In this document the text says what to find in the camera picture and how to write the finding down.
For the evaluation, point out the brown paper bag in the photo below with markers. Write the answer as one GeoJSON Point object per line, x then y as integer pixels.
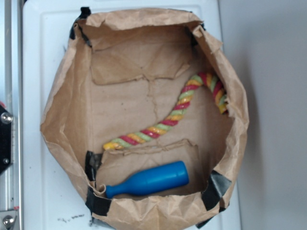
{"type": "Point", "coordinates": [142, 88]}

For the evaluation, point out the aluminium frame rail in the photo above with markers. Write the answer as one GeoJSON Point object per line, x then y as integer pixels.
{"type": "Point", "coordinates": [11, 100]}

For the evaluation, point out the black mounting plate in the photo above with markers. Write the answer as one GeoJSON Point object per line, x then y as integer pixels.
{"type": "Point", "coordinates": [5, 139]}

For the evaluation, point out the blue plastic bottle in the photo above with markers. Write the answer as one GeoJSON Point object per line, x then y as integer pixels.
{"type": "Point", "coordinates": [152, 180]}

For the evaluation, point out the metal corner bracket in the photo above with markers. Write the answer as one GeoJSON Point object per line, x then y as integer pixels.
{"type": "Point", "coordinates": [9, 220]}

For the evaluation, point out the white plastic tray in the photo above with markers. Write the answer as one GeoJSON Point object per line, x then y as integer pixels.
{"type": "Point", "coordinates": [50, 200]}

